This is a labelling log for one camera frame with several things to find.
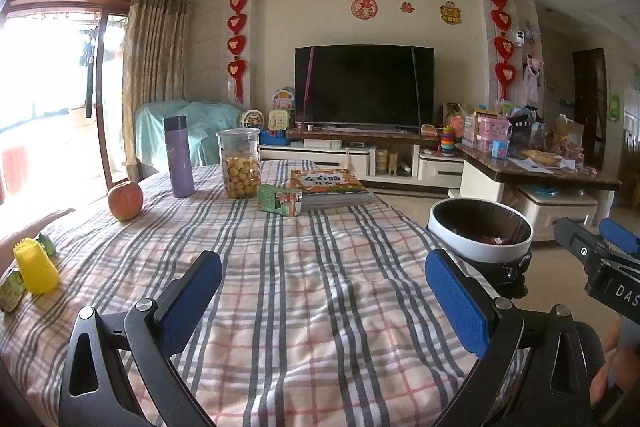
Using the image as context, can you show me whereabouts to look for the red apple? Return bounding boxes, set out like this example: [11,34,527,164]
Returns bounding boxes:
[107,181,145,222]

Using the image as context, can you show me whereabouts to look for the yellow plastic cup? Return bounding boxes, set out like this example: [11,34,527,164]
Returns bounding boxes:
[13,238,61,295]

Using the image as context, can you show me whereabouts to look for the clear snack jar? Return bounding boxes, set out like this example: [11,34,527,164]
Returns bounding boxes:
[216,128,263,199]

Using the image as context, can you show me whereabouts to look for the marble top coffee table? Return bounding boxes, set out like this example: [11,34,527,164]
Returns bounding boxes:
[447,142,623,228]

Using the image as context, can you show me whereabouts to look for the white round trash bin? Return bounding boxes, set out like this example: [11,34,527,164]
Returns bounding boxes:
[426,198,535,300]

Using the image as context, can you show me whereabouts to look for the white ferris wheel toy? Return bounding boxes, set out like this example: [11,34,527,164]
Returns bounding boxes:
[240,108,265,131]

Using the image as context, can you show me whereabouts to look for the pink hanging garment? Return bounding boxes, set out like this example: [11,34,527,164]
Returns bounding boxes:
[522,54,543,105]

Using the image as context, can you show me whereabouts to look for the white paper sheet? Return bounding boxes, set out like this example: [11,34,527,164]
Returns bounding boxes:
[507,157,553,175]

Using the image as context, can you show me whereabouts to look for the orange picture book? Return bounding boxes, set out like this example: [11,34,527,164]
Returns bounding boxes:
[289,168,373,208]

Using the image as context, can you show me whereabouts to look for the red heart hanging decoration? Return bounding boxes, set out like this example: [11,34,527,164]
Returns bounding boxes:
[486,0,517,100]
[227,0,249,104]

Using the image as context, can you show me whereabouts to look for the person's right hand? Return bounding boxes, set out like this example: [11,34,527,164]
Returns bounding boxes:
[590,319,625,408]

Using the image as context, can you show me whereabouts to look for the yellow picture board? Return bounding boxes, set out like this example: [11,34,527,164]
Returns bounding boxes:
[522,149,563,166]

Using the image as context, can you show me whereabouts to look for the brown cardboard box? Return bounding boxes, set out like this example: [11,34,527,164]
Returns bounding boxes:
[556,114,585,150]

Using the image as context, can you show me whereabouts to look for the beige pillow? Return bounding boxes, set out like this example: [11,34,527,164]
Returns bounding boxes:
[0,207,76,275]

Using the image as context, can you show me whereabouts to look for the purple thermos bottle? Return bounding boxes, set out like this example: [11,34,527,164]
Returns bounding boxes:
[163,115,196,198]

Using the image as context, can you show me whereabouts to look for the plaid blanket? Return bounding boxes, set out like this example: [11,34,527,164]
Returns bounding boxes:
[0,159,531,427]

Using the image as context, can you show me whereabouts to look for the stacking ring toy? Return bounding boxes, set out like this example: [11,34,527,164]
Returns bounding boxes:
[437,123,458,156]

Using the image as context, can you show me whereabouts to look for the clear storage box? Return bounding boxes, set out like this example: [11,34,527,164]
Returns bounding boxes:
[462,114,481,148]

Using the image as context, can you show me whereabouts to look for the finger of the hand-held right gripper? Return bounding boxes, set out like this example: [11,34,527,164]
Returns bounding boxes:
[554,217,608,265]
[597,218,640,258]

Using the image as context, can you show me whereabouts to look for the white TV cabinet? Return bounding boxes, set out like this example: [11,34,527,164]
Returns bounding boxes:
[257,127,466,188]

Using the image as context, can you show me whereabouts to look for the black storage basket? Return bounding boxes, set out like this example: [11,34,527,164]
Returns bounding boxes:
[510,119,538,148]

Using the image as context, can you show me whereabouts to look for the colourful toy house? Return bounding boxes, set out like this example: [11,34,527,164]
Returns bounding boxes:
[270,88,296,112]

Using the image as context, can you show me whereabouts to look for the pink toy box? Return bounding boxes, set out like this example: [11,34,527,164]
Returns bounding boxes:
[477,114,511,152]

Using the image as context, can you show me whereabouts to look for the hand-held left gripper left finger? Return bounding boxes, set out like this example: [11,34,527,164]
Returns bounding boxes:
[59,249,223,427]

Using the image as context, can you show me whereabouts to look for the black television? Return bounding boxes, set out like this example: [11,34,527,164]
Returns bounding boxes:
[294,46,436,130]

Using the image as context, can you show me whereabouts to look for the dark wooden door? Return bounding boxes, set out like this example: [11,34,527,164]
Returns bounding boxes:
[572,48,608,152]

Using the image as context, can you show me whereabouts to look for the beige curtain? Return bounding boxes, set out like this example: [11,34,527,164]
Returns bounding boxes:
[121,0,193,180]

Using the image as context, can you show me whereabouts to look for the yellow cartoon wall sticker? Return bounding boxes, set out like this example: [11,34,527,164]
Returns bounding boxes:
[440,2,463,26]

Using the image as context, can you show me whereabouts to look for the white drawer unit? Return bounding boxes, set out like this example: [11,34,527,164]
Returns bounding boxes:
[515,186,598,233]

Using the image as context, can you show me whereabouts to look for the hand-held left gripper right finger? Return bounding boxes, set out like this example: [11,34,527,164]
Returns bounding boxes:
[424,248,593,427]

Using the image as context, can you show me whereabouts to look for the green carton box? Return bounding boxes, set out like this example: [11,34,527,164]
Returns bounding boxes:
[256,184,303,215]

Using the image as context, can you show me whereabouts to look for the teal covered sofa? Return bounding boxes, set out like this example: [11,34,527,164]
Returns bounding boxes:
[134,99,246,175]

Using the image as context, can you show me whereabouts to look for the dark hanging clothes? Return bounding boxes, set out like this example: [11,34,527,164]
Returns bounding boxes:
[80,29,101,118]

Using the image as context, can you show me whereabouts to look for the sliding glass door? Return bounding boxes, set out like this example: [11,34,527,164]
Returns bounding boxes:
[0,0,126,208]

